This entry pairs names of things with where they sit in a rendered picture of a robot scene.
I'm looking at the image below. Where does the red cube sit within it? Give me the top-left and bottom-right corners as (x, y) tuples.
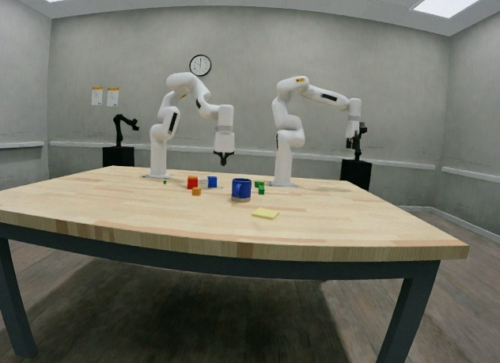
(187, 177), (198, 190)

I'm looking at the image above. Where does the pale yellow square tile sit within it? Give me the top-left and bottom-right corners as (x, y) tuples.
(252, 208), (280, 220)

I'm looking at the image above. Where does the blue cube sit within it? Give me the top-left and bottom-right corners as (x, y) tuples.
(207, 176), (218, 187)

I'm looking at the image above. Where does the dark blue mug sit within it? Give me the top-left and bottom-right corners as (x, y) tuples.
(231, 178), (252, 202)

